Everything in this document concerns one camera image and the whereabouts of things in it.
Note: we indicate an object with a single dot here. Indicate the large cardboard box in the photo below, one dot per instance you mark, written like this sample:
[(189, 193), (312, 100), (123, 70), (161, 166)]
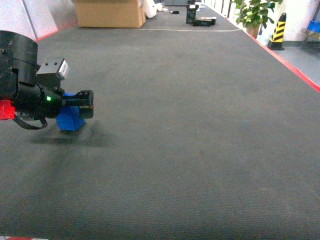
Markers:
[(110, 13)]

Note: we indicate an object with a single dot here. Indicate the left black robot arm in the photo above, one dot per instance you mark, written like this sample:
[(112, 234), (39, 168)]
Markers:
[(18, 64)]

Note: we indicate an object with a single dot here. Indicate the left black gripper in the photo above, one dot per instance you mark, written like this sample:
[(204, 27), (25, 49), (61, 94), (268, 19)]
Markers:
[(43, 102)]

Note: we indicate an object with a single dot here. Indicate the potted green plant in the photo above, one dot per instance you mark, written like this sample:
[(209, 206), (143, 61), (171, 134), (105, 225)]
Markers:
[(254, 14)]

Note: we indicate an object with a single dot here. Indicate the yellow black traffic cone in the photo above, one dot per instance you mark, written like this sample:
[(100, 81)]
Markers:
[(276, 40)]

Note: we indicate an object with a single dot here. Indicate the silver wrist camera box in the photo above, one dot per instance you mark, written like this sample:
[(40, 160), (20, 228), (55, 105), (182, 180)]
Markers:
[(52, 72)]

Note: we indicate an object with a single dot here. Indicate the black upright device box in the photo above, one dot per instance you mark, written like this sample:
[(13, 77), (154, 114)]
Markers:
[(191, 9)]

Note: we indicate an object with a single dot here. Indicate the black flat device box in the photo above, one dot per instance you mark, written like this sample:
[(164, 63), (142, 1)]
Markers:
[(204, 22)]

